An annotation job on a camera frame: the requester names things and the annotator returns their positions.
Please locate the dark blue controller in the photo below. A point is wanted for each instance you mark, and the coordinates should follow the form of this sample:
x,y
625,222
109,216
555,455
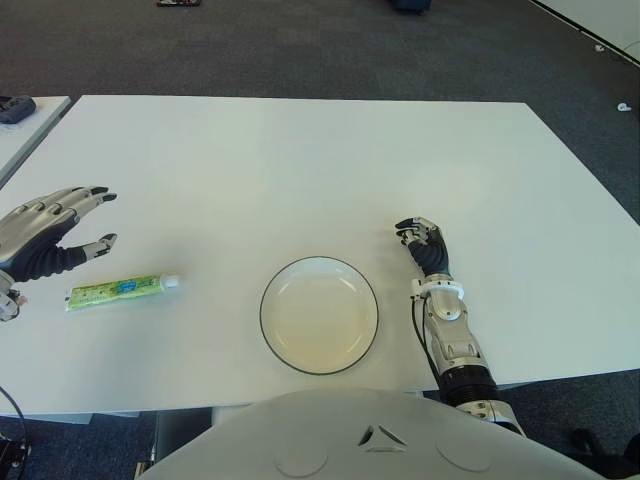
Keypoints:
x,y
16,110

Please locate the white floor board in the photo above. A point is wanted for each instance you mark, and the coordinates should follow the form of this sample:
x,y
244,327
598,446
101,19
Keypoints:
x,y
607,17

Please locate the robot right arm silver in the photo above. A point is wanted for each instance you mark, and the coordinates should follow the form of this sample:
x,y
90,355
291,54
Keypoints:
x,y
455,340

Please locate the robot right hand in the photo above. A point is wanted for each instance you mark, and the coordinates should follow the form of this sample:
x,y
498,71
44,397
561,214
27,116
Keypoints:
x,y
431,250

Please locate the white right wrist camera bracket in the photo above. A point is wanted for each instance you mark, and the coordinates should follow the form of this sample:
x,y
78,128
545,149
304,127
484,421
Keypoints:
x,y
442,288

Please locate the dark blue floor object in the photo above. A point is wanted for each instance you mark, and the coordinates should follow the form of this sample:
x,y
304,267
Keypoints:
x,y
410,4

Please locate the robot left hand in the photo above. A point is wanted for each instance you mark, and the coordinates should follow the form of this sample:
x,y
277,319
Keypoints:
x,y
35,245

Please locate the red black floor object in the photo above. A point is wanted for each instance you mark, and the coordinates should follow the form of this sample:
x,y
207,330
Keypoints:
x,y
179,2

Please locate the grey robot torso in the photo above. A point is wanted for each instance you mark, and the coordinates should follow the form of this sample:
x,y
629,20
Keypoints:
x,y
375,440

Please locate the black chair base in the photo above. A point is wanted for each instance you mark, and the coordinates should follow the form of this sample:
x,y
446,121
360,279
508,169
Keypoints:
x,y
587,440

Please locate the dark table leg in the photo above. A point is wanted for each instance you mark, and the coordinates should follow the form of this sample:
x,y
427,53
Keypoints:
x,y
182,430

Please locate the white side table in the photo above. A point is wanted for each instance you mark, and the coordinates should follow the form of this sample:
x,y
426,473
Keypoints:
x,y
27,132

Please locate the green toothpaste tube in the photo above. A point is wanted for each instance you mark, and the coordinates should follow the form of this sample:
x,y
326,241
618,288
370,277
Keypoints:
x,y
115,291

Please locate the white plate black rim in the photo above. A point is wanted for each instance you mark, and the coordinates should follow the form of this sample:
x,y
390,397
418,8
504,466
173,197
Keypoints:
x,y
319,316

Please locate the black floor device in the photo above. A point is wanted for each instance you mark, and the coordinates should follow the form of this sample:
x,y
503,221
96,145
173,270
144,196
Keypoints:
x,y
14,452

